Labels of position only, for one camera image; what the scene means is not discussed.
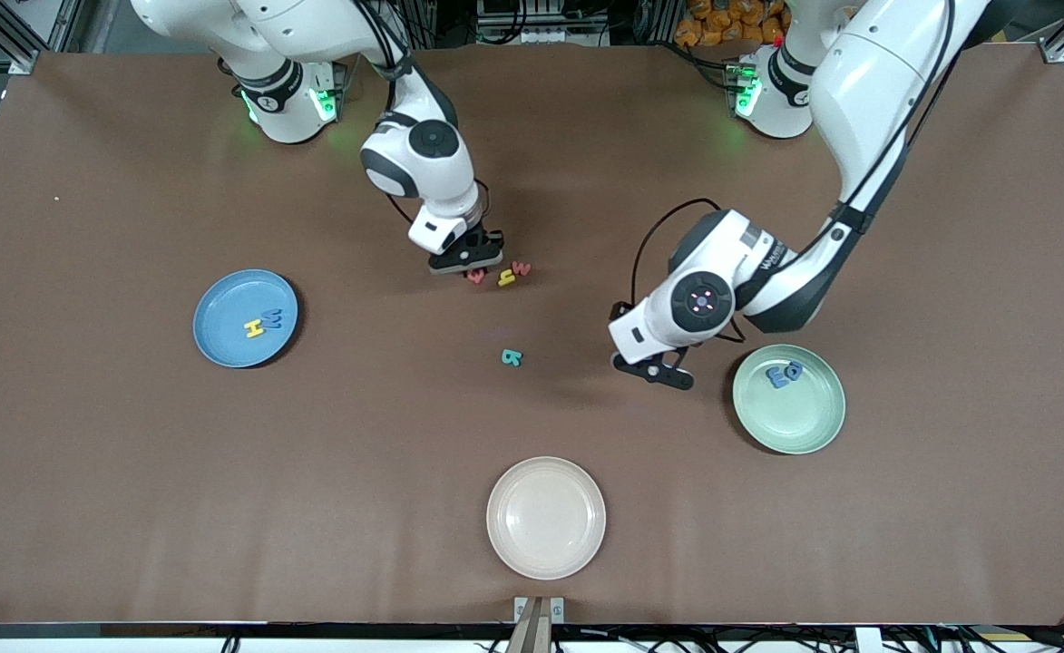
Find green plate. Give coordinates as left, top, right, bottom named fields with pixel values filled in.
left=732, top=344, right=846, bottom=455

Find beige plate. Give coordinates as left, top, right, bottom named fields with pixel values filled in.
left=486, top=456, right=607, bottom=581

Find blue plate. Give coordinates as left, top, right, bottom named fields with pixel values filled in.
left=192, top=268, right=299, bottom=369

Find white electronics box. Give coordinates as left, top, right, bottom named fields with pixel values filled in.
left=475, top=0, right=607, bottom=46

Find orange packaged goods pile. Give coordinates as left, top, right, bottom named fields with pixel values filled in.
left=674, top=0, right=788, bottom=48

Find brown table cover mat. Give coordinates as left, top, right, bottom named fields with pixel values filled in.
left=0, top=44, right=1064, bottom=627

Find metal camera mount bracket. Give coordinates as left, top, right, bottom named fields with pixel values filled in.
left=506, top=596, right=566, bottom=653

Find tangled black floor cables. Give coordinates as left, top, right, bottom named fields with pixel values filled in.
left=486, top=624, right=1064, bottom=653

